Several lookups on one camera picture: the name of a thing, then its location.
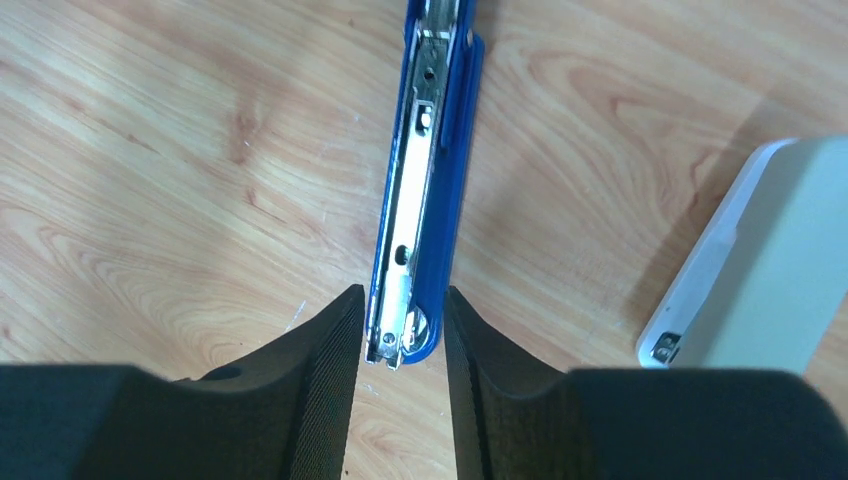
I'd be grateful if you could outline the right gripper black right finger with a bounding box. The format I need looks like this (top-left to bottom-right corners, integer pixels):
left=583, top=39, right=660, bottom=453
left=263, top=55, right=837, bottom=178
left=444, top=288, right=847, bottom=479

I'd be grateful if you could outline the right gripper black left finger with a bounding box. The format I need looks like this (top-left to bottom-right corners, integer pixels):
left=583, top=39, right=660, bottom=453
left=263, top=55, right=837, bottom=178
left=1, top=285, right=365, bottom=479

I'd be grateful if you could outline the beige grey stapler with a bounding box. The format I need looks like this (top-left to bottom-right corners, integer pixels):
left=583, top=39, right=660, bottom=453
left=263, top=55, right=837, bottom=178
left=636, top=136, right=847, bottom=374

